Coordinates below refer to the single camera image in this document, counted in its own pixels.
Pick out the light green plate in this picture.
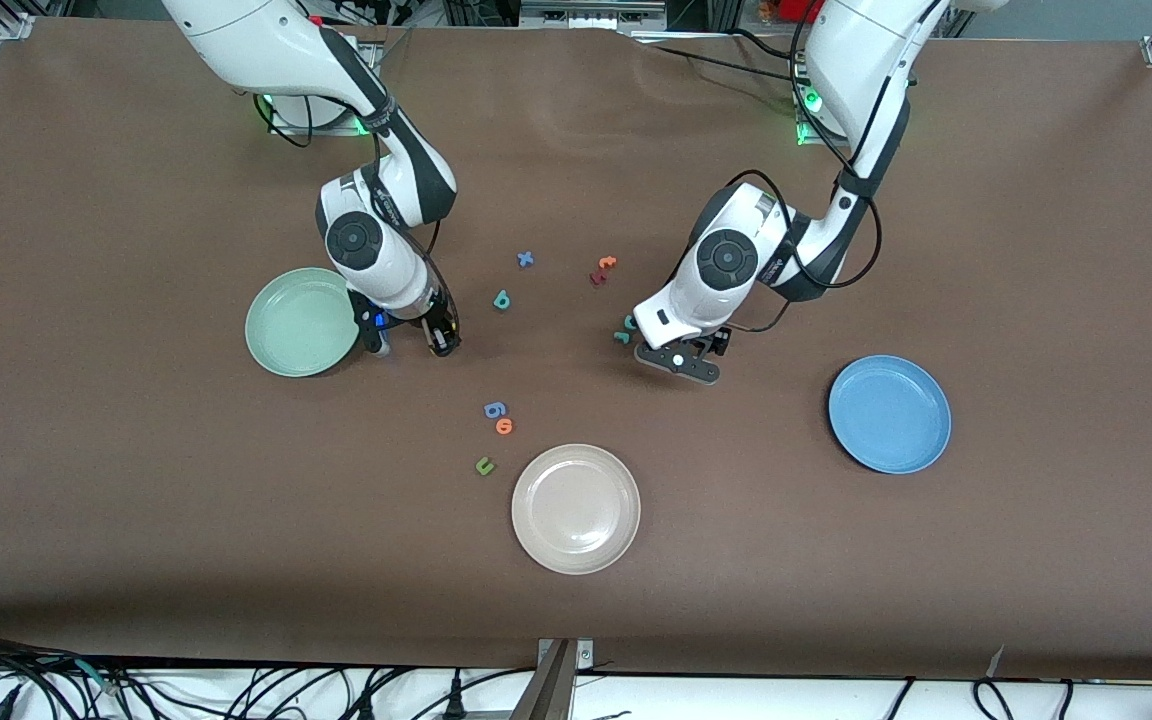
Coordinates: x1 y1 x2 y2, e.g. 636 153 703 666
244 266 364 379

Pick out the blue plate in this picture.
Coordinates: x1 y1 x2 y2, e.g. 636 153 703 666
828 354 953 475

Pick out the beige plate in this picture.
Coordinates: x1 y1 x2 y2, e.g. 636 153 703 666
511 443 642 576

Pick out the brown table mat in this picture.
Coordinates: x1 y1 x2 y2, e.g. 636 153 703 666
0 15 1152 681

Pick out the grey device box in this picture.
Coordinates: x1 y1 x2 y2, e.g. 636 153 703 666
519 0 669 31

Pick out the aluminium table profile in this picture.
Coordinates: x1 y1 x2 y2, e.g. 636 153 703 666
511 638 595 720

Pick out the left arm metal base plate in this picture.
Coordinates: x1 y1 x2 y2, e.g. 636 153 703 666
789 55 817 148

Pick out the black cable on mat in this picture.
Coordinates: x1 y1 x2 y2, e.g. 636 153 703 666
626 28 817 81

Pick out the green tipped cable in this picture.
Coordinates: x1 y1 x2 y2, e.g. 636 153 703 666
76 655 127 696

